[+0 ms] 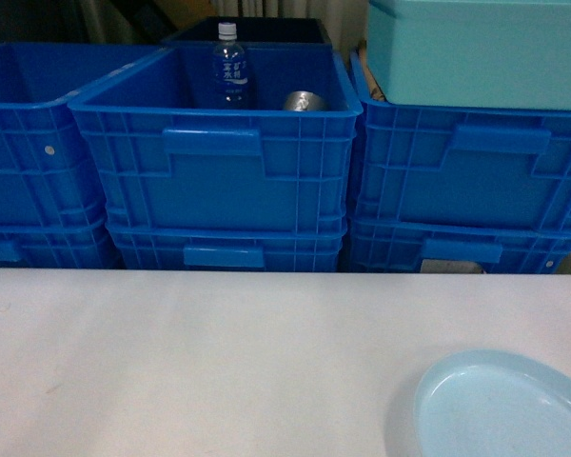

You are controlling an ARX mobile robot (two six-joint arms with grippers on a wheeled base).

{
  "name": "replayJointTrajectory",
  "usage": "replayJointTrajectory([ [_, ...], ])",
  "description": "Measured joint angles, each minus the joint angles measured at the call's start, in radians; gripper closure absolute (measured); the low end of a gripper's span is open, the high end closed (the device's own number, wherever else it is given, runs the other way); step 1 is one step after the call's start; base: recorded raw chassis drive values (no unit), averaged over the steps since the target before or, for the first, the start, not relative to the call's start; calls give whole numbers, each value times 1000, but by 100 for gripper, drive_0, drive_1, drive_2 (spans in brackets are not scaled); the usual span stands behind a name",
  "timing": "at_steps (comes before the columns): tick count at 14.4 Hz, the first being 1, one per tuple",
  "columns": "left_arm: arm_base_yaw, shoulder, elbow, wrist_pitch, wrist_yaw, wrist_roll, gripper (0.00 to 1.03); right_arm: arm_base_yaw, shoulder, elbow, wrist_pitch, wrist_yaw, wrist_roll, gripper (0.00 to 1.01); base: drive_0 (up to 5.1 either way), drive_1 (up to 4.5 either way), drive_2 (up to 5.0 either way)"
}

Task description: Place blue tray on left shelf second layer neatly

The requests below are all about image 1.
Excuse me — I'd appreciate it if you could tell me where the silver metal can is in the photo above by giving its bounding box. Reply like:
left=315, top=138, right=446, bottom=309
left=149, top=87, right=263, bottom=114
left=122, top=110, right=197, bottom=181
left=282, top=90, right=329, bottom=112

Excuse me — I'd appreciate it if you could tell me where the teal plastic box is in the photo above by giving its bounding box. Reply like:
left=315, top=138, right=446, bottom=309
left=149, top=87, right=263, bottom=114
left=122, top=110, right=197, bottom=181
left=367, top=1, right=571, bottom=110

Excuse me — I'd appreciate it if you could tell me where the blue crate middle top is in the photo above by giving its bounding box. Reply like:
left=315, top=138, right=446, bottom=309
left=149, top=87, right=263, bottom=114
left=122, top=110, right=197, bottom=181
left=69, top=43, right=362, bottom=233

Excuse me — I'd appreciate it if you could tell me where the blue crate right bottom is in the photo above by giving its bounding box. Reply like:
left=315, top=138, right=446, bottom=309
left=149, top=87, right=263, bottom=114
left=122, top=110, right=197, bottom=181
left=347, top=219, right=571, bottom=274

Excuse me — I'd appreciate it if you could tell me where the light blue oval tray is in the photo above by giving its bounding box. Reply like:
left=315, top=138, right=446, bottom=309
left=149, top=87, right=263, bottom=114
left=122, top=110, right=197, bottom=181
left=413, top=349, right=571, bottom=456

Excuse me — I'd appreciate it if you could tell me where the blue crate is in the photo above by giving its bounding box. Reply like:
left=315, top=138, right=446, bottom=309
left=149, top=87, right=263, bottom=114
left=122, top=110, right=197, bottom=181
left=0, top=43, right=154, bottom=228
left=107, top=223, right=346, bottom=272
left=347, top=219, right=571, bottom=274
left=349, top=52, right=571, bottom=231
left=0, top=219, right=124, bottom=269
left=69, top=43, right=362, bottom=233

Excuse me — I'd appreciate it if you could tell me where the blue crate left top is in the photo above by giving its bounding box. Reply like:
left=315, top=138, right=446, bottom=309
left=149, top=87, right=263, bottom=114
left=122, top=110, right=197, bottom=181
left=0, top=43, right=154, bottom=228

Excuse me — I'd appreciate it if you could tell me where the blue crate middle bottom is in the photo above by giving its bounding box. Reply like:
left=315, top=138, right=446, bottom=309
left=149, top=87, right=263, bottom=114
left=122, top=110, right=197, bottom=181
left=107, top=223, right=346, bottom=272

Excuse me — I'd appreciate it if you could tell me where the clear water bottle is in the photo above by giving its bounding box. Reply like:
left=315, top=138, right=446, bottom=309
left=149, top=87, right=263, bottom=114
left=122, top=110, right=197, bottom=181
left=212, top=22, right=250, bottom=109

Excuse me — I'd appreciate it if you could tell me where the blue crate right top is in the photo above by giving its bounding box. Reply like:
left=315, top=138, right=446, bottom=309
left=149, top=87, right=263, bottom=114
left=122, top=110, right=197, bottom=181
left=349, top=52, right=571, bottom=231

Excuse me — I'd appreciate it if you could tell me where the blue crate left bottom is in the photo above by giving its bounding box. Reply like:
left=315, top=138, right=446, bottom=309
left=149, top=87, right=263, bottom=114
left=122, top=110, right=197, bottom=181
left=0, top=219, right=124, bottom=269

